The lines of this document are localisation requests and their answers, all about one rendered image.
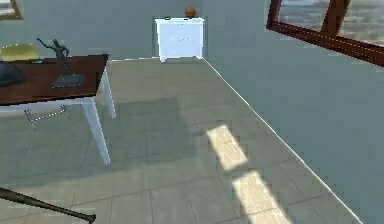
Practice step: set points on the yellow green chair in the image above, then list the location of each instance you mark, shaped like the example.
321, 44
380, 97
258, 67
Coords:
20, 52

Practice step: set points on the white bedside cabinet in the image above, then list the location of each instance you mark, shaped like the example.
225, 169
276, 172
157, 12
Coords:
180, 38

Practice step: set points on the orange basketball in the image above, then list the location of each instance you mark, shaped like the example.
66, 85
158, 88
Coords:
190, 12

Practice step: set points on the dark grey figure statue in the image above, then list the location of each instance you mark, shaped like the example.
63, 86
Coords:
62, 56

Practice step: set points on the brown top white leg table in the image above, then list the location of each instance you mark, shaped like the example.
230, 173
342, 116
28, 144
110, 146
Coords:
40, 83

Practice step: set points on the brown framed window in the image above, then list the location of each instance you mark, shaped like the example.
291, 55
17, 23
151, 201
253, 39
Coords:
333, 36

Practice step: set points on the black baseball bat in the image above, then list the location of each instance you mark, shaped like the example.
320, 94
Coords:
43, 205

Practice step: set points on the dark grey dome object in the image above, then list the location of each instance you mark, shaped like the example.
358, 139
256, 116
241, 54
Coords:
10, 74

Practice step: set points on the gold framed wall picture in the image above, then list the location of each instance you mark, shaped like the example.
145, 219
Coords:
10, 11

